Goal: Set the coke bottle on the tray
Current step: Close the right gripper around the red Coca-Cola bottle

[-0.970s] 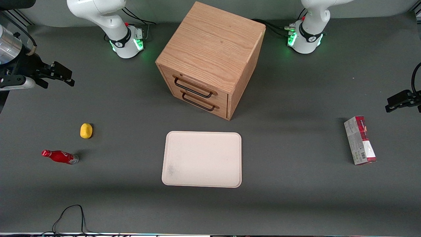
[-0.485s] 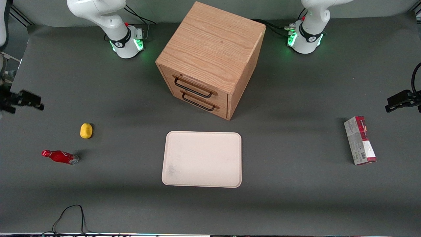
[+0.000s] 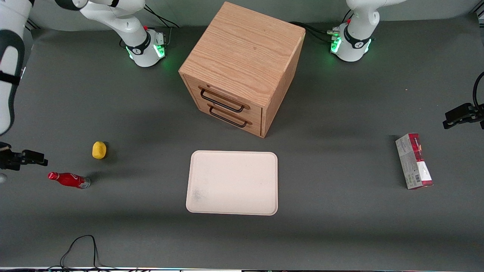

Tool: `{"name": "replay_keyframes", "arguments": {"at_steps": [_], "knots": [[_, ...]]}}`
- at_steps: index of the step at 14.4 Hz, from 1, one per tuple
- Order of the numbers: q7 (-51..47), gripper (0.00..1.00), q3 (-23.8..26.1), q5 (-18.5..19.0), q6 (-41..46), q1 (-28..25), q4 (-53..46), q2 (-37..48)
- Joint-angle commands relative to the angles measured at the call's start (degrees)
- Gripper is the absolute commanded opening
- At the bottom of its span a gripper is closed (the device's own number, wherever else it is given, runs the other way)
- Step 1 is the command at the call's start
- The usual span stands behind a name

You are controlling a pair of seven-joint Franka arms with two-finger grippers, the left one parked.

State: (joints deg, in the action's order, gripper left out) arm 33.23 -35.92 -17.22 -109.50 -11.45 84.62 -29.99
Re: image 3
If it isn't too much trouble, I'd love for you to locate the black left arm base cable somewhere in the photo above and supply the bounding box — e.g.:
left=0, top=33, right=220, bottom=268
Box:
left=289, top=9, right=354, bottom=43

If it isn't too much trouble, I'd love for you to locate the cream plastic tray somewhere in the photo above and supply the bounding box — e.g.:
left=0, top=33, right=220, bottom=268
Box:
left=186, top=150, right=279, bottom=216

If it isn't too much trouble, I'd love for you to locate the yellow lemon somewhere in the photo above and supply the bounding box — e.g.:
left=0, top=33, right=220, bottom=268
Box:
left=92, top=141, right=107, bottom=160

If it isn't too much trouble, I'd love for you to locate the black arm base cable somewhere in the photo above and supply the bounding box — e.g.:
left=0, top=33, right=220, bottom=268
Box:
left=289, top=9, right=354, bottom=43
left=143, top=3, right=180, bottom=46

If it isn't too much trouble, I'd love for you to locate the black metal drawer handle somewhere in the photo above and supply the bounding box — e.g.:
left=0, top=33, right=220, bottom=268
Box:
left=209, top=106, right=248, bottom=128
left=200, top=88, right=246, bottom=113

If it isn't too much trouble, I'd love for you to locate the wooden drawer front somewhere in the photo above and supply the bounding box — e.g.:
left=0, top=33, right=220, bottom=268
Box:
left=194, top=101, right=263, bottom=137
left=185, top=75, right=264, bottom=118

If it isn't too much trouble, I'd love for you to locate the red coke bottle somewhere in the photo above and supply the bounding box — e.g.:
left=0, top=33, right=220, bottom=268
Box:
left=48, top=172, right=91, bottom=190

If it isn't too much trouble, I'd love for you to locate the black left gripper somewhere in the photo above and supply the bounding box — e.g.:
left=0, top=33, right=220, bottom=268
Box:
left=443, top=103, right=484, bottom=130

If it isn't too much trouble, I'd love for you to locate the red and grey carton box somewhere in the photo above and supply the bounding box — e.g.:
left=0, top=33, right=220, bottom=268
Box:
left=395, top=133, right=434, bottom=190

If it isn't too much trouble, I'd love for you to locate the black right arm base cable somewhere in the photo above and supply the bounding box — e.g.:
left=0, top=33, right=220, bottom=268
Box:
left=143, top=3, right=180, bottom=46

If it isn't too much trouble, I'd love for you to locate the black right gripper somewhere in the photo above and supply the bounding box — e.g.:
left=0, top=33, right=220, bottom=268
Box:
left=0, top=142, right=49, bottom=171

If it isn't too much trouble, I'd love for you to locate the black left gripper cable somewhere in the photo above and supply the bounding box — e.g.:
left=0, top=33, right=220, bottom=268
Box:
left=472, top=71, right=484, bottom=111

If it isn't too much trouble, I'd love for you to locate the black looped cable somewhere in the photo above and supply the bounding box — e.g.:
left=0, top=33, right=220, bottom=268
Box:
left=60, top=235, right=114, bottom=270

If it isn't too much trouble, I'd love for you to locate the oak wooden drawer cabinet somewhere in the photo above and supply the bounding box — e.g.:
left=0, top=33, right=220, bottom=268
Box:
left=178, top=1, right=306, bottom=139

